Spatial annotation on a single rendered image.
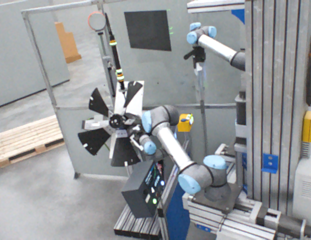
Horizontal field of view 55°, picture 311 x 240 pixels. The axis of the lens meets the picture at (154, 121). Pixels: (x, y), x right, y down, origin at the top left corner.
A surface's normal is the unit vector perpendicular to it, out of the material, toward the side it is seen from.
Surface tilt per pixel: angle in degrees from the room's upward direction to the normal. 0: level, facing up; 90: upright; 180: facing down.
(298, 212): 90
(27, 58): 90
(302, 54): 90
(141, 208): 90
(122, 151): 51
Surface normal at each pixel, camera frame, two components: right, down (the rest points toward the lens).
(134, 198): -0.30, 0.47
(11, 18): 0.70, 0.22
